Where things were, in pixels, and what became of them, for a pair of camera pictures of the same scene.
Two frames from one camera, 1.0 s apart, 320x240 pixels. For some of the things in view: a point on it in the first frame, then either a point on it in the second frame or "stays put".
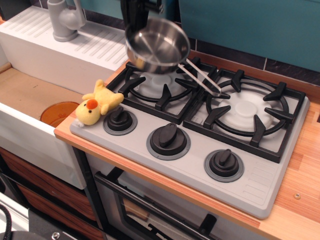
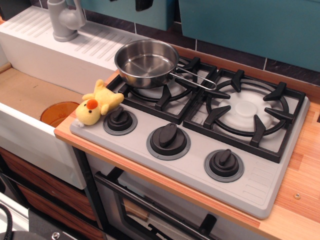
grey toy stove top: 226,133 stays put
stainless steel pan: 161,46 to 149,64
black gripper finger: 141,14 to 141,5
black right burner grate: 252,112 stays put
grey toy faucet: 66,21 stays put
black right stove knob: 224,166 stays put
